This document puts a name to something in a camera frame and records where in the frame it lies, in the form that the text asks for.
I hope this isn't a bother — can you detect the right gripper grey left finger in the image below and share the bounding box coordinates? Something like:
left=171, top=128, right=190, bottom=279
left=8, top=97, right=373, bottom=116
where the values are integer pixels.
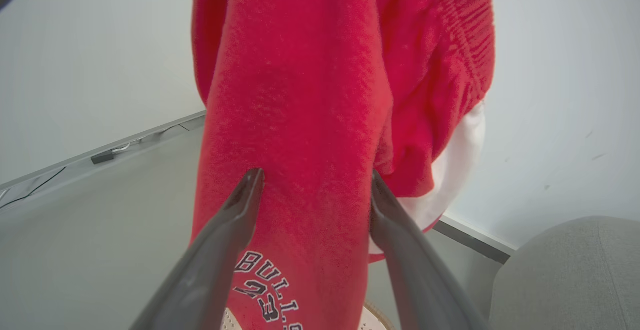
left=130, top=168, right=265, bottom=330

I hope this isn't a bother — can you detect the red Bulls sports garment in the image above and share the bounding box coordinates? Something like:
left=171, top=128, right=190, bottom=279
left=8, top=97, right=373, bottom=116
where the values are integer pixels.
left=190, top=0, right=497, bottom=330

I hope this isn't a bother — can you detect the thin black floor cable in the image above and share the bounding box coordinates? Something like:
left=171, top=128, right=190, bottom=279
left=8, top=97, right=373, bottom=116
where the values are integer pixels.
left=0, top=166, right=67, bottom=209

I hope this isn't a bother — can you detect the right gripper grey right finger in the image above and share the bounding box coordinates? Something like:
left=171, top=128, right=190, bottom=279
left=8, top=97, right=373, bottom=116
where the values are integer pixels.
left=369, top=169, right=489, bottom=330

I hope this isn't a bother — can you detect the dark grey wall baseboard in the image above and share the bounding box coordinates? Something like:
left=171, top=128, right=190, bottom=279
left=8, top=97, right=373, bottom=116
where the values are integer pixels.
left=432, top=213, right=519, bottom=264

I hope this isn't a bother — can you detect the grey fabric sofa seat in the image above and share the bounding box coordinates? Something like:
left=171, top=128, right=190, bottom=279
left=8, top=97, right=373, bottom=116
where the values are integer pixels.
left=488, top=215, right=640, bottom=330

